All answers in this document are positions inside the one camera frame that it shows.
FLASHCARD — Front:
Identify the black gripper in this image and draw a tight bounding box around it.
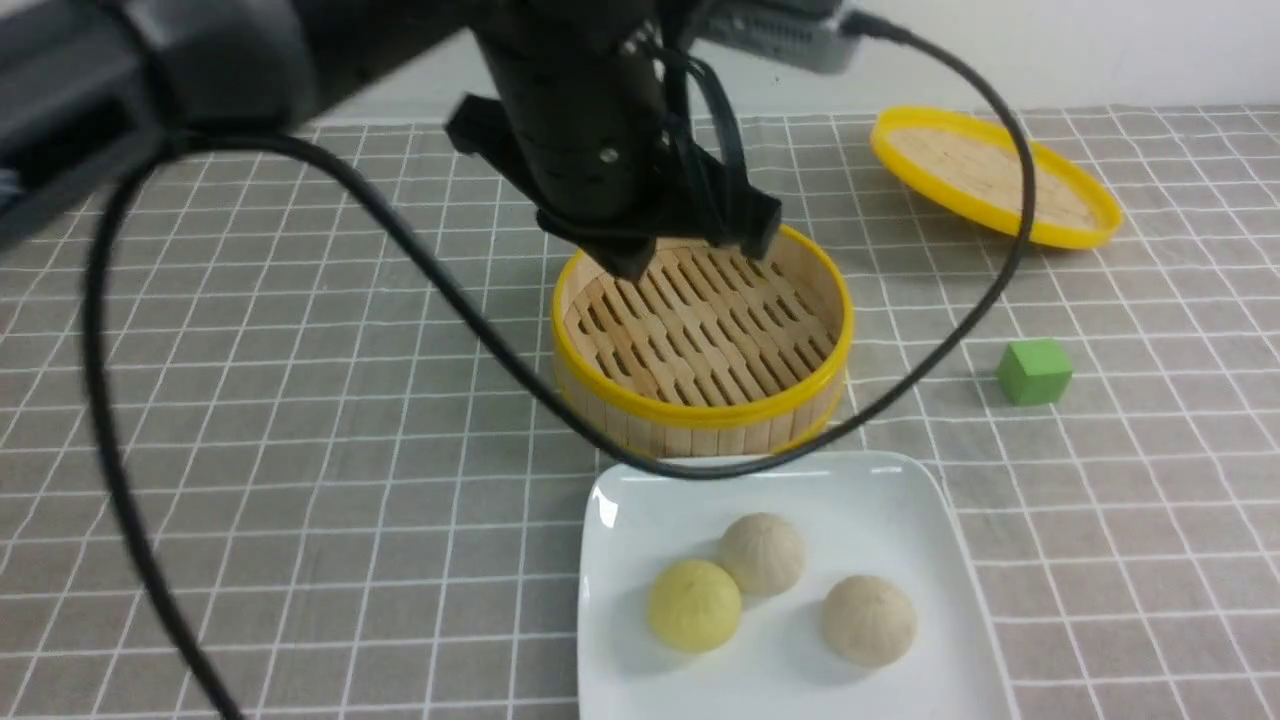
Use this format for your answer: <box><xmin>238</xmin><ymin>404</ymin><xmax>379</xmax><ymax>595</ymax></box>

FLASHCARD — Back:
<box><xmin>445</xmin><ymin>1</ymin><xmax>783</xmax><ymax>282</ymax></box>

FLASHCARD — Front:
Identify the white steamed bun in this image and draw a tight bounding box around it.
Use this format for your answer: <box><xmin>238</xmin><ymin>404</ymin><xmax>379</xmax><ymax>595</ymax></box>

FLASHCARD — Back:
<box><xmin>820</xmin><ymin>575</ymin><xmax>919</xmax><ymax>669</ymax></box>
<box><xmin>717</xmin><ymin>512</ymin><xmax>806</xmax><ymax>597</ymax></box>

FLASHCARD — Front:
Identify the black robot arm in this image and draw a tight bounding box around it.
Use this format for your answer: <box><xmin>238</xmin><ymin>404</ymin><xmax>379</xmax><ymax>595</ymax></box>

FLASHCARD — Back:
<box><xmin>1</xmin><ymin>1</ymin><xmax>781</xmax><ymax>281</ymax></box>

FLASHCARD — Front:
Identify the white square plate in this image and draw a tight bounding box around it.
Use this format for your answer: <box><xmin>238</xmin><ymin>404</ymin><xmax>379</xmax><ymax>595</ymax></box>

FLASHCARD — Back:
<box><xmin>576</xmin><ymin>451</ymin><xmax>1019</xmax><ymax>719</ymax></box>

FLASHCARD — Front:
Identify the yellow steamed bun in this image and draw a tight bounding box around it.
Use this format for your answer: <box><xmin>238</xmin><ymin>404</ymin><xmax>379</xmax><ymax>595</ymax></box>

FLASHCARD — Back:
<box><xmin>646</xmin><ymin>559</ymin><xmax>742</xmax><ymax>655</ymax></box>

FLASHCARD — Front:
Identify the yellow-rimmed bamboo steamer basket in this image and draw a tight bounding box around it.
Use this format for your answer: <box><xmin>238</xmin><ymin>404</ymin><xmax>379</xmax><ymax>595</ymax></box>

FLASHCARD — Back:
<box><xmin>550</xmin><ymin>227</ymin><xmax>855</xmax><ymax>457</ymax></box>

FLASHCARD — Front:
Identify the yellow-rimmed bamboo steamer lid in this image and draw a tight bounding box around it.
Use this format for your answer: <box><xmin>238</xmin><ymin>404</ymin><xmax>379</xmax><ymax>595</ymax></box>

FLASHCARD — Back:
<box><xmin>870</xmin><ymin>106</ymin><xmax>1125</xmax><ymax>250</ymax></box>

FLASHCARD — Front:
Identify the green cube block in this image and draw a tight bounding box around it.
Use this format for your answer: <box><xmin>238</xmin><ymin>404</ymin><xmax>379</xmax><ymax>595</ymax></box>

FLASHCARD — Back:
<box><xmin>995</xmin><ymin>337</ymin><xmax>1074</xmax><ymax>406</ymax></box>

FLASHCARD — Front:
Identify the grey checked tablecloth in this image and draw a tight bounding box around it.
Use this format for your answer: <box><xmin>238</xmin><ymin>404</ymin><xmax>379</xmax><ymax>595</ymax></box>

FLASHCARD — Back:
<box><xmin>1</xmin><ymin>106</ymin><xmax>1279</xmax><ymax>719</ymax></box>

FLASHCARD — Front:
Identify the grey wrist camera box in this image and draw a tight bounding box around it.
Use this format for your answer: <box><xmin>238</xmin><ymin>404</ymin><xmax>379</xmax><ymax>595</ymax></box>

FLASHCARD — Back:
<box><xmin>698</xmin><ymin>1</ymin><xmax>861</xmax><ymax>76</ymax></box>

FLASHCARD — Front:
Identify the black cable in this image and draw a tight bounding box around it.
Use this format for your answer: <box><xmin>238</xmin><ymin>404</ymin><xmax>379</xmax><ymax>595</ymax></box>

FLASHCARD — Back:
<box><xmin>82</xmin><ymin>10</ymin><xmax>1037</xmax><ymax>720</ymax></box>

